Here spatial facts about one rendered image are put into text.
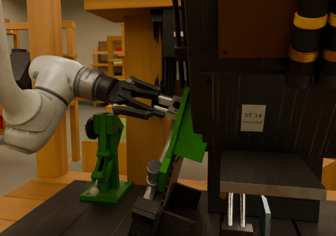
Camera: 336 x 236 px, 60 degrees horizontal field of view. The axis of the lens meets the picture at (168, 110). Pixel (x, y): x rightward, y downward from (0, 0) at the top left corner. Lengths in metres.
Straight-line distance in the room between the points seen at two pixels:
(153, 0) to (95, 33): 10.81
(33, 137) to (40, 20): 0.57
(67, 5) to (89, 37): 1.48
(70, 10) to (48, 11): 11.07
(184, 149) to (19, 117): 0.40
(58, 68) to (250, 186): 0.59
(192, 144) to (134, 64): 0.48
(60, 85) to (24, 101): 0.11
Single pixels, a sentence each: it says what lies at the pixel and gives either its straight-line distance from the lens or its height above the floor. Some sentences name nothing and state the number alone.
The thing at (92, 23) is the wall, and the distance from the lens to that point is 11.82.
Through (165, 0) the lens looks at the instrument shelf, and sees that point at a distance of 0.93.
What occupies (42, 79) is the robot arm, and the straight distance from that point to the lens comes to 0.85.
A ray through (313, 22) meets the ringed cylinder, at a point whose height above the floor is 1.38.
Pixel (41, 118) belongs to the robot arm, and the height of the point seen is 1.19.
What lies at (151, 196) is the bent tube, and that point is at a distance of 0.77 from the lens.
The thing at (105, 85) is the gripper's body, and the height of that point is 1.27.
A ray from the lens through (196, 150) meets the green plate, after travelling 0.68.
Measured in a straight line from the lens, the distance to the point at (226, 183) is 0.49.
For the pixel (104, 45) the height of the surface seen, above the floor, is 2.28.
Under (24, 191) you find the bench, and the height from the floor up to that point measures 0.88.
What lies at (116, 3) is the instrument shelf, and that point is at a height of 1.52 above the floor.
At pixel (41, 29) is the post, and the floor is 1.46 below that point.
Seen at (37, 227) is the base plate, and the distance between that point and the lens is 0.89.
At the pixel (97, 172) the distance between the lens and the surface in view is 0.95.
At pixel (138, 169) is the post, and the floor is 0.94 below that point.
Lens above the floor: 1.31
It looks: 8 degrees down
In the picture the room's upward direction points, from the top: straight up
